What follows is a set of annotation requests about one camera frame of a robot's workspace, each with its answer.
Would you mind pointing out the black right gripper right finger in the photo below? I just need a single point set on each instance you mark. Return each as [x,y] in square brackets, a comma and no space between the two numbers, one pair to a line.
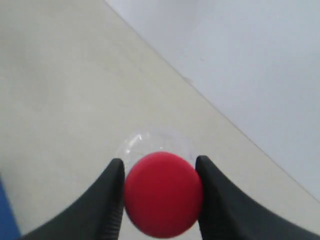
[230,214]

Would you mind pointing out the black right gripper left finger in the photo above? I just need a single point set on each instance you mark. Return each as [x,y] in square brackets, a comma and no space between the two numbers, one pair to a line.
[96,215]

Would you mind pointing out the clear plastic water bottle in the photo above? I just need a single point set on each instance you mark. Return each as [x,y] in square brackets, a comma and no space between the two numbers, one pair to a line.
[163,193]

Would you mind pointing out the blue ring binder notebook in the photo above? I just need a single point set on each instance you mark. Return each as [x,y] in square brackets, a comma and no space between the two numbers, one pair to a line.
[9,229]

